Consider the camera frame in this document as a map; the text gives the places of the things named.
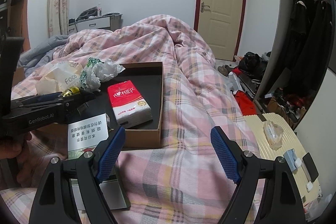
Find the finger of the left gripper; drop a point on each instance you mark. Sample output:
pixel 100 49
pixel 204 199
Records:
pixel 77 103
pixel 37 99

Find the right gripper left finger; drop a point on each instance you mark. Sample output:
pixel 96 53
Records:
pixel 54 201

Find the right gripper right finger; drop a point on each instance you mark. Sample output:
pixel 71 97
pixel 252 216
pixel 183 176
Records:
pixel 280 202

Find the black yellow wipes packet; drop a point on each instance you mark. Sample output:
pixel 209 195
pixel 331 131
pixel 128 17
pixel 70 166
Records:
pixel 70 91

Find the silver cigarette carton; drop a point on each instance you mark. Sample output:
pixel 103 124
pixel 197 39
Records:
pixel 83 137

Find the person's left hand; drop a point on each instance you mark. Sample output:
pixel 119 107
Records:
pixel 19 150

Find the white facial tissue pack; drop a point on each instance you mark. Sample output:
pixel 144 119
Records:
pixel 62 76

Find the green white crumpled plastic bag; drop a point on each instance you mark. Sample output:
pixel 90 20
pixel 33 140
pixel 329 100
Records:
pixel 96 72

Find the light blue case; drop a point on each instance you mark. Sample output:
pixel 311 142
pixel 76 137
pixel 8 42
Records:
pixel 293 161

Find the grey blanket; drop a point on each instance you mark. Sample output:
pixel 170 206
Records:
pixel 30 59

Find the black smartphone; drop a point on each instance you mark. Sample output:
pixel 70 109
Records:
pixel 309 167

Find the red white tissue pack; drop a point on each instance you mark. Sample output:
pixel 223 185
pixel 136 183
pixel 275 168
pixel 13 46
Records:
pixel 129 107

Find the brown cardboard tray box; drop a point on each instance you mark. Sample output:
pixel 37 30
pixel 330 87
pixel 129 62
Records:
pixel 148 79

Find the cream hard-shell suitcase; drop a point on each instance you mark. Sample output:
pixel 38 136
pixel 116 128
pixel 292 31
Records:
pixel 310 192

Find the clear plastic tissue packet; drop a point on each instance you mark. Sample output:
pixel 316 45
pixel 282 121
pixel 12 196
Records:
pixel 273 133

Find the wooden open closet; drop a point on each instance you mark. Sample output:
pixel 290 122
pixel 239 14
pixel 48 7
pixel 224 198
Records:
pixel 11 19

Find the white grey desk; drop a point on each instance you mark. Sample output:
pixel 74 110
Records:
pixel 110 22

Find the black device on desk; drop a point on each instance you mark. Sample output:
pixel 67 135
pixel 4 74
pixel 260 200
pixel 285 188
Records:
pixel 94 11

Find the pink plaid duvet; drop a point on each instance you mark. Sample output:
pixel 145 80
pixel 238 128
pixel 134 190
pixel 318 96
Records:
pixel 183 181

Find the red bag on floor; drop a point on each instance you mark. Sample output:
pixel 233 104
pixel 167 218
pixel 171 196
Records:
pixel 246 105

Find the black bag on floor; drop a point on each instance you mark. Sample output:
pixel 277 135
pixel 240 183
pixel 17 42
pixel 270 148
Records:
pixel 254 65

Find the grey white sliding wardrobe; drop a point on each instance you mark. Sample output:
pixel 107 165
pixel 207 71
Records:
pixel 271 95

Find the black hanging coats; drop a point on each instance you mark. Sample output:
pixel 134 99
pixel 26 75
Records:
pixel 308 43

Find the beige door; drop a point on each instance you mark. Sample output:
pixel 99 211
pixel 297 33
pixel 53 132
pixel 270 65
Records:
pixel 220 24

